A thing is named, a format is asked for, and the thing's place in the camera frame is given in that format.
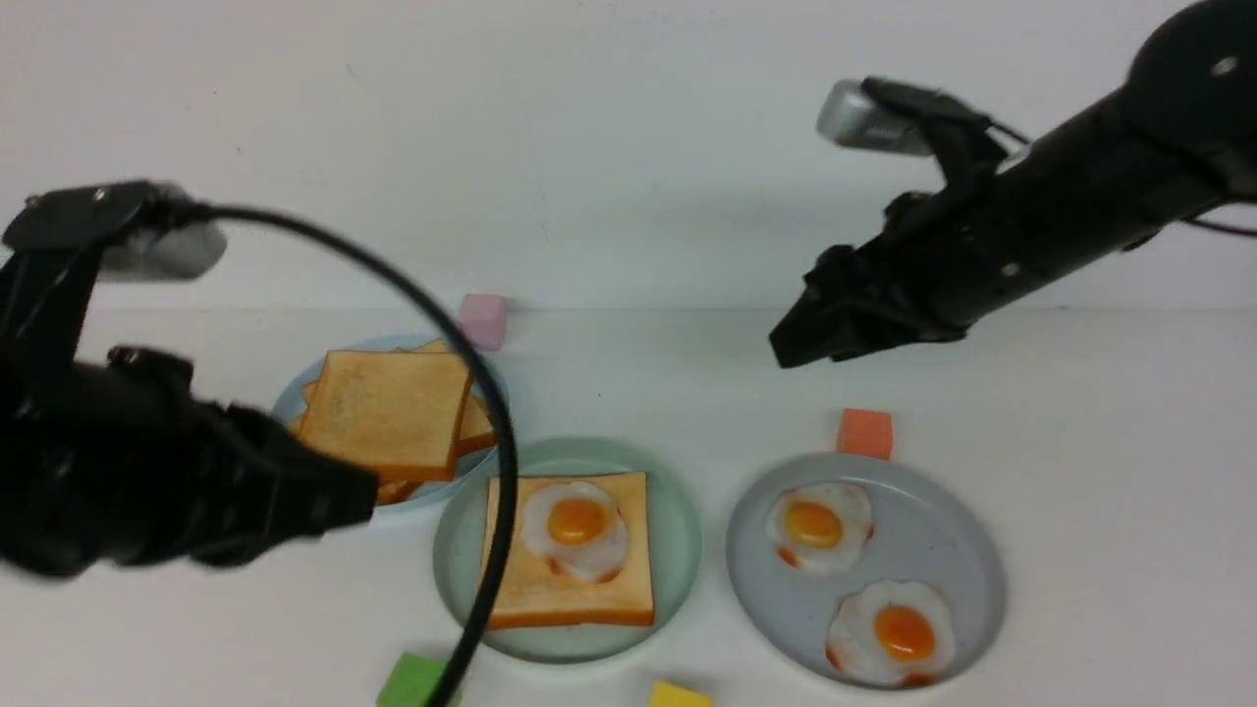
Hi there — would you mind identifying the light blue bread plate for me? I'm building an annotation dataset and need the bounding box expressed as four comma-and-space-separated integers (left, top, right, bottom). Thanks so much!
272, 332, 498, 522

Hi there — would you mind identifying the mint green centre plate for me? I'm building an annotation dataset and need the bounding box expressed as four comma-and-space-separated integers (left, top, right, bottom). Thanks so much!
432, 437, 704, 665

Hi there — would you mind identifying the green foam cube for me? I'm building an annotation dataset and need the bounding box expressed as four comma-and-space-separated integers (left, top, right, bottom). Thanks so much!
375, 652, 465, 706

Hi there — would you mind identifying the toast slice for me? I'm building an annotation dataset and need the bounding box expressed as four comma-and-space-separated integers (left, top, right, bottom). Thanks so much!
393, 338, 497, 457
489, 470, 656, 629
298, 350, 471, 482
375, 481, 424, 506

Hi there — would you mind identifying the fried egg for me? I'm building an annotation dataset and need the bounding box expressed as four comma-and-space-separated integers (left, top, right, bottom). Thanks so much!
764, 481, 875, 576
823, 580, 959, 688
519, 481, 629, 582

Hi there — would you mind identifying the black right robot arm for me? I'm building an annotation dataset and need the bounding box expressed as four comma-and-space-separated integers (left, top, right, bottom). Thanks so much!
769, 1, 1256, 369

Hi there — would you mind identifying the grey egg plate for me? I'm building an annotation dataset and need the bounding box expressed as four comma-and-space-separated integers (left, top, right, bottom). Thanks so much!
727, 453, 1007, 693

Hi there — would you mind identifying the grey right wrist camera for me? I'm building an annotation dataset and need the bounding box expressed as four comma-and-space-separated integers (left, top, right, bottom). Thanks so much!
816, 78, 933, 157

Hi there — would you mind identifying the pink foam cube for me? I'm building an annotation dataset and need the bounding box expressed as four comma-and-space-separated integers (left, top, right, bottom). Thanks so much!
459, 294, 508, 351

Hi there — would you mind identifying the orange foam cube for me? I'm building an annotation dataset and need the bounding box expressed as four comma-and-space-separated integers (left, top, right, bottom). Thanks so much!
836, 408, 895, 460

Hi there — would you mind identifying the yellow foam cube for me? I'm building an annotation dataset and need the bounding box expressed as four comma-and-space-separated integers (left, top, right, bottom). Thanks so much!
647, 681, 713, 707

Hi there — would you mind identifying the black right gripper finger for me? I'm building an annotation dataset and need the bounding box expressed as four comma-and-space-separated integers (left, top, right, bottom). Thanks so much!
769, 294, 885, 369

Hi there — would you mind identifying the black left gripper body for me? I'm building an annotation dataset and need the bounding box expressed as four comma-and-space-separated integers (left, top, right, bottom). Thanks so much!
59, 348, 334, 571

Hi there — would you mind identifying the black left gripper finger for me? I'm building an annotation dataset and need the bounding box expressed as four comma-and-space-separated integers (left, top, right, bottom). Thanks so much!
287, 442, 380, 536

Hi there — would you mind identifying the black left camera cable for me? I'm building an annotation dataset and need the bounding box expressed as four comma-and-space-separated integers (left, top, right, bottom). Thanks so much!
182, 201, 519, 707

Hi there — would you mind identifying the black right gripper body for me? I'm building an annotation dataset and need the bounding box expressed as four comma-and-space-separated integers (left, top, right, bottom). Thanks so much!
803, 192, 1011, 345

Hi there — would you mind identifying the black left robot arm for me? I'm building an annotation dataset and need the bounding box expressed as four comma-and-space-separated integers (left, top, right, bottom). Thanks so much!
1, 247, 377, 580

